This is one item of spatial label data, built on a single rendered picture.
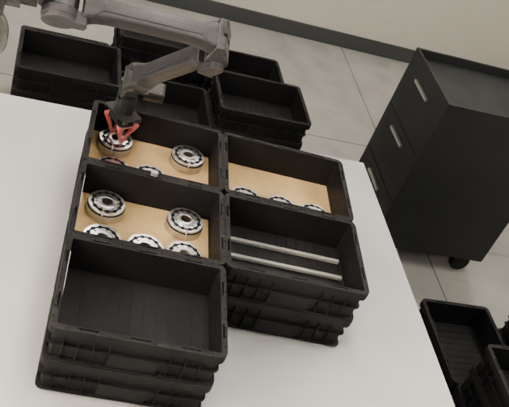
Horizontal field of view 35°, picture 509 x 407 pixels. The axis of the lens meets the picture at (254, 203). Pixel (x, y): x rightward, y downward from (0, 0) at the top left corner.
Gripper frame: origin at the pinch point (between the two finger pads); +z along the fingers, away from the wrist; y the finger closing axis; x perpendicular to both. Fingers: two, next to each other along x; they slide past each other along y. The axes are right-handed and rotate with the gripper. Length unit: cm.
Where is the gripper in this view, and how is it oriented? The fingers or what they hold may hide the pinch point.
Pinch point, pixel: (117, 135)
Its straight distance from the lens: 245.6
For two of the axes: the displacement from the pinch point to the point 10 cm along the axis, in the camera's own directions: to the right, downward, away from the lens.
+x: -7.3, 2.1, -6.5
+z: -3.1, 7.5, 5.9
